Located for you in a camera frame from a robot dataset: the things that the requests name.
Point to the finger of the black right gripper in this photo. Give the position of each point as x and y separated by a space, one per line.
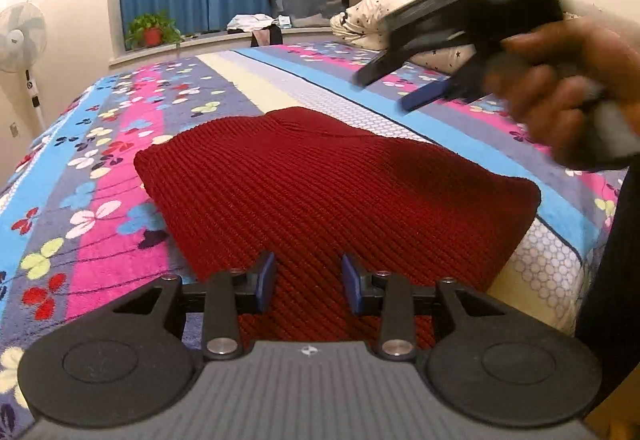
425 95
383 64

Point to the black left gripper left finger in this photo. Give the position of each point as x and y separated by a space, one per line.
228 295

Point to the person's right hand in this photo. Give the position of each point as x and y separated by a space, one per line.
560 60

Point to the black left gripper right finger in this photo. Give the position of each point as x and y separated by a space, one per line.
388 297

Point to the dark bag on sill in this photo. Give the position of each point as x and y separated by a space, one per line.
271 35

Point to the red knitted garment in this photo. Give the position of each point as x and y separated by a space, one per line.
311 190

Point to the white standing fan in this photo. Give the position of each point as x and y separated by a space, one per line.
23 41

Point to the potted green plant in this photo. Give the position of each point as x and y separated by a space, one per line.
151 30

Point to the white clothes pile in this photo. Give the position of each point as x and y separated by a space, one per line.
249 22

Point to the floral fleece bed blanket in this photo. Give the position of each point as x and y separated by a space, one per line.
78 228

